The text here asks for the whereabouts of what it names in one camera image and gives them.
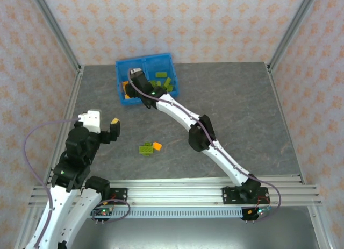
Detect blue divided plastic bin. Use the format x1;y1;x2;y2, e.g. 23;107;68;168
115;53;180;106

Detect aluminium table side rail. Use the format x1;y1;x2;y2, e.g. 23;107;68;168
266;62;309;185
32;66;85;190

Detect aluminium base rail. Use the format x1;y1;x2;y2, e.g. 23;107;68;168
32;175;323;207

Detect aluminium frame post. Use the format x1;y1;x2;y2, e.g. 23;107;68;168
28;0;83;74
267;0;321;72

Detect white slotted cable duct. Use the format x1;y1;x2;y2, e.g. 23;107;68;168
90;208;244;219

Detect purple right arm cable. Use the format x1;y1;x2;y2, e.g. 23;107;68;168
127;68;283;223

